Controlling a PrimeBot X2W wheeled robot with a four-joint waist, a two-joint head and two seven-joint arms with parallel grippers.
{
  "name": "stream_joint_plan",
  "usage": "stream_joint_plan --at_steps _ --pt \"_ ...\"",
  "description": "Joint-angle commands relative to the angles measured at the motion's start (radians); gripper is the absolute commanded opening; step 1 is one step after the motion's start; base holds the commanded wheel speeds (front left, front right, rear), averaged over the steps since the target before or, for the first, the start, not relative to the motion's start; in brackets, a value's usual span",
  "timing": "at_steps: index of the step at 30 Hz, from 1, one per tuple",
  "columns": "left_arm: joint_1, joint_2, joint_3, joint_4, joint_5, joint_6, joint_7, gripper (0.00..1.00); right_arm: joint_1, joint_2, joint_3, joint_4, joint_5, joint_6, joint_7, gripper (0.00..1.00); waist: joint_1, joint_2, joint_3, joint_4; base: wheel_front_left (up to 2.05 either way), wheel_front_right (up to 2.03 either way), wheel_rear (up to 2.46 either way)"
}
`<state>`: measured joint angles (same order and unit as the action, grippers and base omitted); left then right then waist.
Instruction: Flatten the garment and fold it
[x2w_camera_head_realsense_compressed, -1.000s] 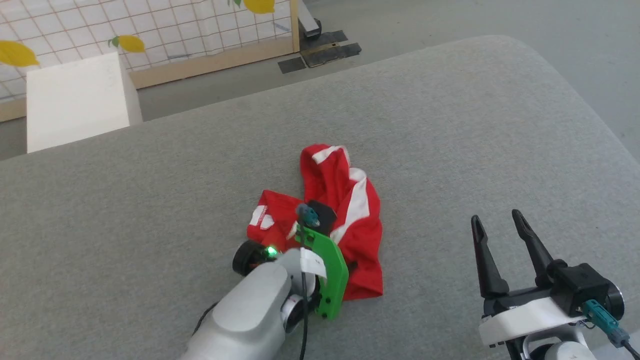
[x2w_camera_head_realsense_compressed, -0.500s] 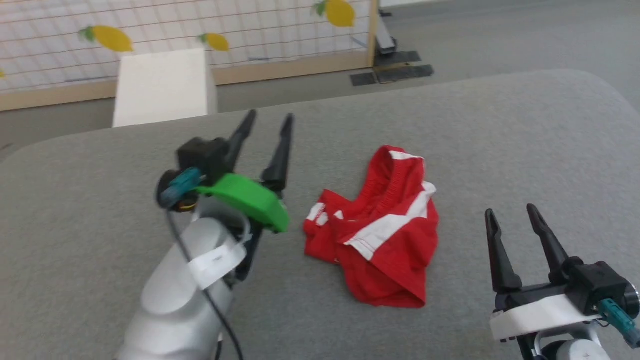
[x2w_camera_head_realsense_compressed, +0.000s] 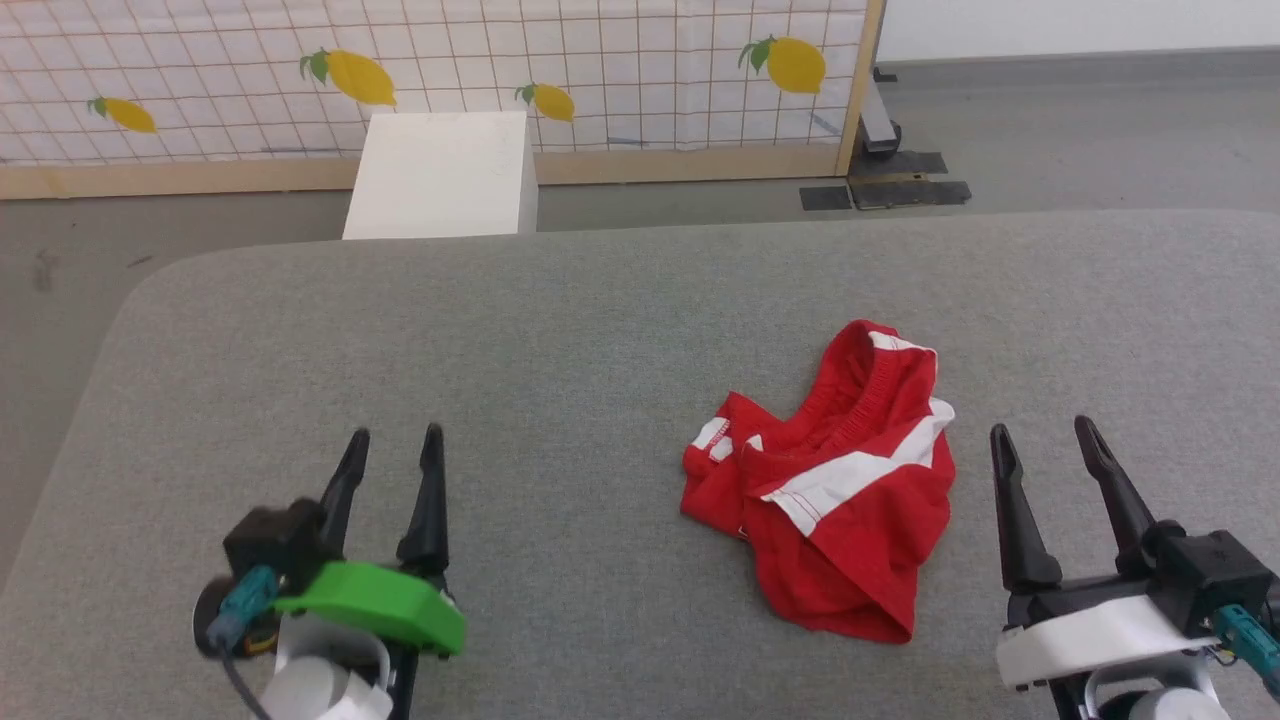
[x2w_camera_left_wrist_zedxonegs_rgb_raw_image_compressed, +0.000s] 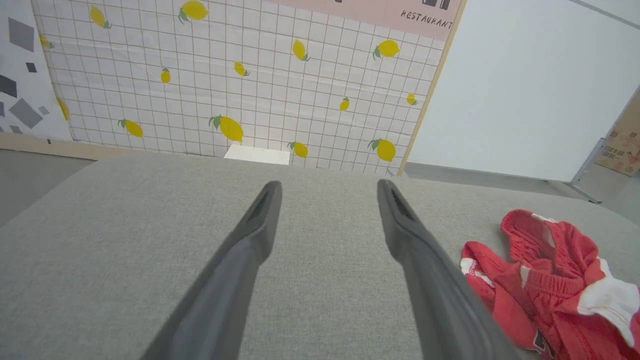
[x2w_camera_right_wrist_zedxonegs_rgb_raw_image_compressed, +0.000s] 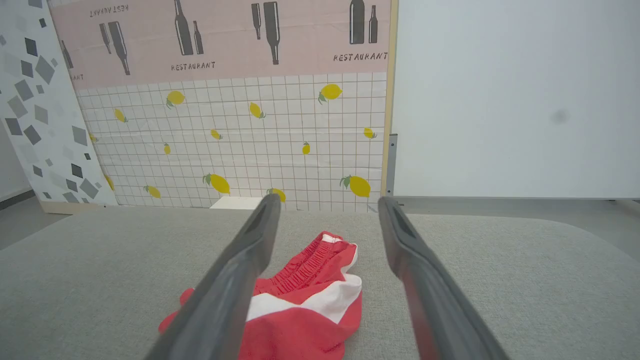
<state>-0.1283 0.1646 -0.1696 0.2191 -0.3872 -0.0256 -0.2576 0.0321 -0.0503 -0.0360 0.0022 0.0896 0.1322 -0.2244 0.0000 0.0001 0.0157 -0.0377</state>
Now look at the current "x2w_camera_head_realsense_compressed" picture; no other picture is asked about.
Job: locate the red shorts with white stripes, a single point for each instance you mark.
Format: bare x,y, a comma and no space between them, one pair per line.
850,500

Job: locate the white rectangular box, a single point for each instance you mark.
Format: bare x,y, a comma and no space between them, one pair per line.
440,175

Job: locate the grey fabric sofa cushion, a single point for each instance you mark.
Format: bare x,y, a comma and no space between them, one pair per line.
620,400

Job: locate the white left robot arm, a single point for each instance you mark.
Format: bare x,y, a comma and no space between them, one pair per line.
320,680

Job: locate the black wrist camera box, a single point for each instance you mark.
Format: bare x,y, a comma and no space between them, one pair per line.
1212,575
275,545

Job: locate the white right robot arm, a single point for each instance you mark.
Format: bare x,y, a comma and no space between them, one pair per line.
1160,698

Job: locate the small black floor mat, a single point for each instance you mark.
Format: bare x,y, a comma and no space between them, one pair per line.
825,197

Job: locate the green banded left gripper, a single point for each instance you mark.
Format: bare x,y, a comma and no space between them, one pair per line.
385,605

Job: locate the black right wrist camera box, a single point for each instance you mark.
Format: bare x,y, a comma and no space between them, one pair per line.
1212,575

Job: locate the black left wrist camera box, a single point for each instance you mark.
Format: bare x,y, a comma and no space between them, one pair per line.
275,545

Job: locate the grey metal partition foot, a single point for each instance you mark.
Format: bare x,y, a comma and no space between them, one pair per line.
878,115

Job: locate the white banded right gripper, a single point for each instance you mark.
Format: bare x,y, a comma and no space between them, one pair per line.
1095,630

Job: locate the large black floor mat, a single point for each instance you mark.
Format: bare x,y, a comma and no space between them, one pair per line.
910,180

